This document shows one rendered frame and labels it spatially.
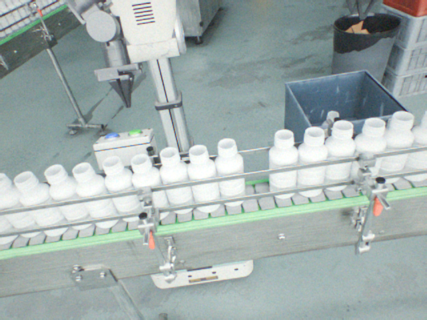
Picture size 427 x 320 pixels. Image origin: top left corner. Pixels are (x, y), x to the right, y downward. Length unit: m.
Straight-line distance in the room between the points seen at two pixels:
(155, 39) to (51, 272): 0.75
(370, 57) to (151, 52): 1.88
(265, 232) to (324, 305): 1.00
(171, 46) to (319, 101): 0.64
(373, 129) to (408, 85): 2.44
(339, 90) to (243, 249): 0.82
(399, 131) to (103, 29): 0.63
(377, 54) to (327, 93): 1.37
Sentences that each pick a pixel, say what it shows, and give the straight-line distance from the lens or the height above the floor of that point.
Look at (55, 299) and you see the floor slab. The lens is 2.04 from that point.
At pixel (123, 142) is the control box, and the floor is 1.12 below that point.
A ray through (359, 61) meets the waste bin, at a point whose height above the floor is 0.44.
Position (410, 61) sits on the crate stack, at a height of 0.33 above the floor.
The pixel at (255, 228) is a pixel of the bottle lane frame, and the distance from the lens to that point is 0.76.
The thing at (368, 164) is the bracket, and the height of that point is 1.11.
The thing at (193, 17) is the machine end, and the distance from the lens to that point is 4.30.
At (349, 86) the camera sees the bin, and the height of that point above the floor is 0.89.
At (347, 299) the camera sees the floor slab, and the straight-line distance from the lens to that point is 1.78.
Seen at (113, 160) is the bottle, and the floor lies 1.16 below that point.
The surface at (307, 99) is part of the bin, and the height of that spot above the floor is 0.86.
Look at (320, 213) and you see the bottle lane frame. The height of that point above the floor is 0.97.
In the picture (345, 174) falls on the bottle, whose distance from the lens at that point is 0.75.
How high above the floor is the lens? 1.56
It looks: 40 degrees down
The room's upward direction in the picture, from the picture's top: 10 degrees counter-clockwise
